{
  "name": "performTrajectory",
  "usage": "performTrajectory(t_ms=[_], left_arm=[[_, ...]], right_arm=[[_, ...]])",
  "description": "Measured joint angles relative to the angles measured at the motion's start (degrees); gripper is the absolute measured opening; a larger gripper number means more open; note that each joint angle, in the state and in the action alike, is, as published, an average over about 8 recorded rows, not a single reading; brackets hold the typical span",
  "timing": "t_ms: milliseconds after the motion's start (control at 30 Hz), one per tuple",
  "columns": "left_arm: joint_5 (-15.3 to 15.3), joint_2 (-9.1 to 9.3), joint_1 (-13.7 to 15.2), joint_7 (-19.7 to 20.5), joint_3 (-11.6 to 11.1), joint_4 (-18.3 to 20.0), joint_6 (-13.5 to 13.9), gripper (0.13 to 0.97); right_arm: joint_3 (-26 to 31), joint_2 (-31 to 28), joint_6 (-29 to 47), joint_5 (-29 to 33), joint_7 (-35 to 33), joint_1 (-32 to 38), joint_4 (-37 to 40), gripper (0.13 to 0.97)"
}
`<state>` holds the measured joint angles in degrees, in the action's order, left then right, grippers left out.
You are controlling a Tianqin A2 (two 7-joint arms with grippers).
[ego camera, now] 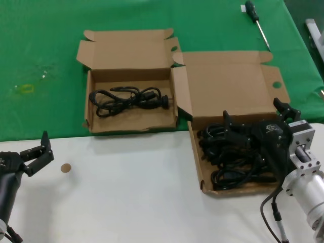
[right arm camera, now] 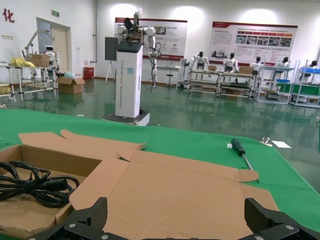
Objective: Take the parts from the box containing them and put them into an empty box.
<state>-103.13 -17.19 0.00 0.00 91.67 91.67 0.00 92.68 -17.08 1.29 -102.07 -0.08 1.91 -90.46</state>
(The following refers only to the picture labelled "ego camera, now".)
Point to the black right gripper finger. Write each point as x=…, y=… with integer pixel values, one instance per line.
x=238, y=135
x=288, y=111

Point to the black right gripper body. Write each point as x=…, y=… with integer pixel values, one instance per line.
x=274, y=141

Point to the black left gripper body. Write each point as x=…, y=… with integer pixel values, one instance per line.
x=8, y=162

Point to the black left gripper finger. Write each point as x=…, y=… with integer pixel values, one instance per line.
x=46, y=149

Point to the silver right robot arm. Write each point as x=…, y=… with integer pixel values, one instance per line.
x=308, y=187

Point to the large brown cardboard box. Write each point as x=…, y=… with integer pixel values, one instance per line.
x=222, y=83

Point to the cardboard box with torn rim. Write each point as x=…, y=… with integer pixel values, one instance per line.
x=131, y=119

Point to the brown round cardboard disc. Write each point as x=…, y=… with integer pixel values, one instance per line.
x=66, y=168

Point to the yellow square mark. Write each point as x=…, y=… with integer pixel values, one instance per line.
x=33, y=89

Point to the green tablecloth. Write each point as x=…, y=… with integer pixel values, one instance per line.
x=38, y=38

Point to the small white tape piece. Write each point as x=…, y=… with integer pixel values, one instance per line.
x=242, y=8

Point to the grey metal frame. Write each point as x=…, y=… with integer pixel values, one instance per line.
x=312, y=27

